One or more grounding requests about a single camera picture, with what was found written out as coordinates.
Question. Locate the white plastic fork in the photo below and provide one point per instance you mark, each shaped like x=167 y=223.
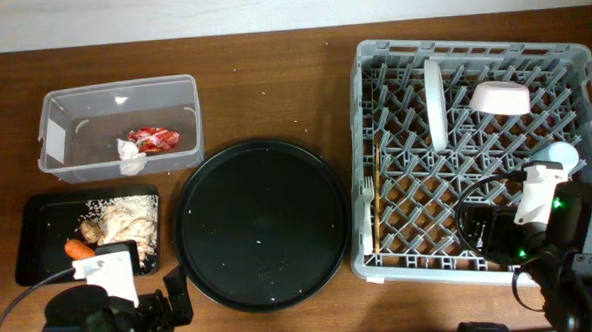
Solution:
x=367 y=195

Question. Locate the rice and peanut leftovers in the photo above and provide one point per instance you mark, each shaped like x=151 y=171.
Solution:
x=127 y=218

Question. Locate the pink bowl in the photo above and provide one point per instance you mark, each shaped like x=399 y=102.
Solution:
x=503 y=98

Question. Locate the grey plate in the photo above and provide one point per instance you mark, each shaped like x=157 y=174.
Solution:
x=435 y=104

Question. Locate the red snack wrapper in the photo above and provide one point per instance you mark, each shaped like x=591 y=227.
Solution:
x=154 y=139

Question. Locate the black round tray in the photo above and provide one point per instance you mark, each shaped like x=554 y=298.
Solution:
x=262 y=225

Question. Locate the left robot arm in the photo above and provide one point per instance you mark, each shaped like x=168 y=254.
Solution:
x=89 y=308

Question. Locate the blue cup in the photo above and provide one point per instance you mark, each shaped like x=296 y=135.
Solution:
x=558 y=152

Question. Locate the grey dishwasher rack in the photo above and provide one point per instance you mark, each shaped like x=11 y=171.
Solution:
x=419 y=187

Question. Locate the clear plastic bin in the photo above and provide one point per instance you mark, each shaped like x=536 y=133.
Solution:
x=80 y=128

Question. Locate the wooden chopstick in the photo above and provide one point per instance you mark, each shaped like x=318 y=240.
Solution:
x=377 y=176

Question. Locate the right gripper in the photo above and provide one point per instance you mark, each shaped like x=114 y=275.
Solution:
x=501 y=220

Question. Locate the white tissue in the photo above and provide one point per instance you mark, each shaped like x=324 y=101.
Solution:
x=129 y=157

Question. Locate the orange carrot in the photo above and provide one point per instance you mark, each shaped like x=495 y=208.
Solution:
x=78 y=250

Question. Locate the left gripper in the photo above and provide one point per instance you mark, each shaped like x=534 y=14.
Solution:
x=162 y=320

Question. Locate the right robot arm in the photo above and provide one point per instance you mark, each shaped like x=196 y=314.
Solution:
x=557 y=255

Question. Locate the brown ginger piece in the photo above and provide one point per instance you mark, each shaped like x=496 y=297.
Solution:
x=91 y=231

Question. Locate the black rectangular tray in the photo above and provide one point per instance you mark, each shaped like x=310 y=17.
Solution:
x=50 y=220

